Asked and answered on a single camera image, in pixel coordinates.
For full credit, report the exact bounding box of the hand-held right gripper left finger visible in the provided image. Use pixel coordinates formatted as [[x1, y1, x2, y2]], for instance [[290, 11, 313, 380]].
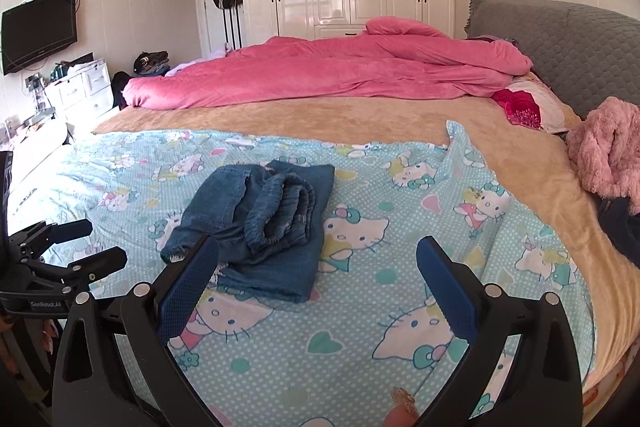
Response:
[[51, 234, 236, 427]]

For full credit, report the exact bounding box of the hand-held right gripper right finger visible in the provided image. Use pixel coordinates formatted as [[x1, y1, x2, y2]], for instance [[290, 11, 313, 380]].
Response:
[[416, 235, 587, 427]]

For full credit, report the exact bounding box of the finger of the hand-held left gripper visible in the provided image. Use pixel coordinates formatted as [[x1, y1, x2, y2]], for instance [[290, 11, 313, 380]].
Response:
[[36, 246, 128, 294], [9, 219, 94, 259]]

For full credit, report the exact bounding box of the blue denim garment with lace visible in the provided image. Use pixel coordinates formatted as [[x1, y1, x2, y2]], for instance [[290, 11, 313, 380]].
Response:
[[161, 160, 336, 304]]

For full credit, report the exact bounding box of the person's right hand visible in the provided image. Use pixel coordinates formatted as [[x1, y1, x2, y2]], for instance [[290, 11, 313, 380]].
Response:
[[382, 386, 422, 427]]

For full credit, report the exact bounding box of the white cushion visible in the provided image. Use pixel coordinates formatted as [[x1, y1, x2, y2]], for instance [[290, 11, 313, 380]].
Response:
[[9, 121, 72, 194]]

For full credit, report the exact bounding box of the light blue cartoon cat blanket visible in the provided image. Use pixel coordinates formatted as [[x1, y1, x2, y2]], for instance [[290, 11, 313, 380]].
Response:
[[7, 120, 599, 427]]

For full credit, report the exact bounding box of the white drawer cabinet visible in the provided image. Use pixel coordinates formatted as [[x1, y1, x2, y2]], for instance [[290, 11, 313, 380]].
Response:
[[25, 59, 117, 128]]

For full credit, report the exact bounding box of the dark blue cloth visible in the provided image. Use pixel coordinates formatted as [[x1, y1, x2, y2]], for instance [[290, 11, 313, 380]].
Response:
[[594, 196, 640, 259]]

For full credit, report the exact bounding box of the black bag on floor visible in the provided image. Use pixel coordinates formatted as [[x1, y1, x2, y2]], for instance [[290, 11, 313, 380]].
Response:
[[132, 50, 171, 76]]

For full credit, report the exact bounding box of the red floral pillow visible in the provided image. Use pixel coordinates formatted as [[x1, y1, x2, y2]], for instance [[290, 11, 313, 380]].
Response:
[[490, 73, 584, 136]]

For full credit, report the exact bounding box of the lilac cloth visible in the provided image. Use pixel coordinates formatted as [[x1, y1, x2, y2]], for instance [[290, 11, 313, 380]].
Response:
[[166, 44, 234, 78]]

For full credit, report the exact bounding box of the pink fluffy garment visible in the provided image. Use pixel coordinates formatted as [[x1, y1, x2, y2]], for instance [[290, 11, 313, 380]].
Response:
[[566, 96, 640, 204]]

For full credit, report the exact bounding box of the pink duvet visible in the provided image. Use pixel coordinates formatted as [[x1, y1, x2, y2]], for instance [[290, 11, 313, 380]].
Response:
[[122, 15, 534, 110]]

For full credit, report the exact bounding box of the white door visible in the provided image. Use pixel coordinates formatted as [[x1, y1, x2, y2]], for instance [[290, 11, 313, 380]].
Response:
[[192, 0, 249, 58]]

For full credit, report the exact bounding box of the grey quilted headboard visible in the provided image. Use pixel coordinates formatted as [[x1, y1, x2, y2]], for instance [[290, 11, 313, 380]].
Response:
[[464, 0, 640, 121]]

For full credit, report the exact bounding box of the black wall television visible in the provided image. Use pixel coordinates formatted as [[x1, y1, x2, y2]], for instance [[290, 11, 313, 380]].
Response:
[[1, 0, 79, 76]]

